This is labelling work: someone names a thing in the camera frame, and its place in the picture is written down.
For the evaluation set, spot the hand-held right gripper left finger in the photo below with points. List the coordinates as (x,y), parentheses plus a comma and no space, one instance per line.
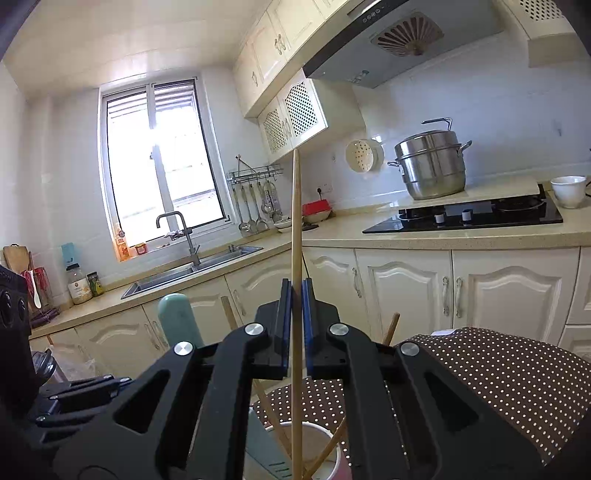
(286,318)

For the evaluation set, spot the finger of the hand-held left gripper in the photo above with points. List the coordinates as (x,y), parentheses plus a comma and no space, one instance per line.
(87,385)
(74,417)

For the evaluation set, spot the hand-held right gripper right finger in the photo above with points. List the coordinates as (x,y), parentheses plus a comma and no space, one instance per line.
(307,318)

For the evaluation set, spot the pink cup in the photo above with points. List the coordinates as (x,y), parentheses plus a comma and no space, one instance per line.
(316,437)

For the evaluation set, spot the glass jar with black lid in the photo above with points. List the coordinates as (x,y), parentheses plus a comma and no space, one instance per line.
(80,288)

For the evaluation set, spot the wooden cutting board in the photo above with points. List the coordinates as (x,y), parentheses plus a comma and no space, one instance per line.
(16,258)

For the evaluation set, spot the small ceramic bowl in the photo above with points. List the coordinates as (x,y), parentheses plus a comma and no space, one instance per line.
(286,225)

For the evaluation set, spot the hanging steel ladle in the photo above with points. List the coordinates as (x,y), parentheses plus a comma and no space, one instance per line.
(261,225)
(244,226)

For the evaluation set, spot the small green label jar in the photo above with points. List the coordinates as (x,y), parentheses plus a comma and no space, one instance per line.
(96,285)

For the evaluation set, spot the blue packet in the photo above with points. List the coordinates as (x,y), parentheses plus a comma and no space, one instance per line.
(70,254)

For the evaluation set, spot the red lidded bowl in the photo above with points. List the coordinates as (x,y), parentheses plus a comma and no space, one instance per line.
(316,207)

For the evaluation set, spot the hanging steel skimmer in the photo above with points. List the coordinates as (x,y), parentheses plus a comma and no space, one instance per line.
(272,203)

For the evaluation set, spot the grey kitchen faucet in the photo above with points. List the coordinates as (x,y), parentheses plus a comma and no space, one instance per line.
(190,240)

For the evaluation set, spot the steel kitchen sink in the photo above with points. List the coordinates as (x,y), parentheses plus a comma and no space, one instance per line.
(157,279)

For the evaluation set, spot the orange bottle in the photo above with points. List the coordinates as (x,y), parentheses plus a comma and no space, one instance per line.
(123,247)

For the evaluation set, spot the small orange jar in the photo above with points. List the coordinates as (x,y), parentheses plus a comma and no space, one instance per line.
(140,249)

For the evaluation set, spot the brown polka dot tablecloth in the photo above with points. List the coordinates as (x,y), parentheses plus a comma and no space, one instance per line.
(485,369)

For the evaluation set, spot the window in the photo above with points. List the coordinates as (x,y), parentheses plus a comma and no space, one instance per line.
(175,161)

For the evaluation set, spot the steel steamer pot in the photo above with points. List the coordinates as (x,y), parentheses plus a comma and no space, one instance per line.
(431,170)

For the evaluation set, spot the cream lower cabinets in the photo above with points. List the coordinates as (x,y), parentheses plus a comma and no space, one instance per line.
(508,286)

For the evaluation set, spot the cream cabinets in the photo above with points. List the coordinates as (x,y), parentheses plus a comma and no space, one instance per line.
(508,286)
(268,46)

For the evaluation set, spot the cream lattice door cabinet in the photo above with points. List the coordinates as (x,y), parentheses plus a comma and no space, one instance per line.
(318,110)

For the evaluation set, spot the black gas stove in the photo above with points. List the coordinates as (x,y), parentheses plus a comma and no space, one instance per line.
(508,217)

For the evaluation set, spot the grey range hood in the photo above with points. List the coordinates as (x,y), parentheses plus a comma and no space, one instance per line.
(351,60)

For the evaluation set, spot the cream upper cabinets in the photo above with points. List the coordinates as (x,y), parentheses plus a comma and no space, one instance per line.
(268,46)

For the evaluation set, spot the white bowl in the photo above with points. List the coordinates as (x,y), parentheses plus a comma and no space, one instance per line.
(568,191)

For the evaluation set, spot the wall power outlet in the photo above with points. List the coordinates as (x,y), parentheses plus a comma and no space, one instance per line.
(325,189)

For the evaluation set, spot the metal wall utensil rack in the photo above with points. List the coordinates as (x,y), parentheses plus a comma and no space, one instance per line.
(256,173)

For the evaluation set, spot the white wall colander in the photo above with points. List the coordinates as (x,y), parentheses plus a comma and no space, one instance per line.
(361,156)

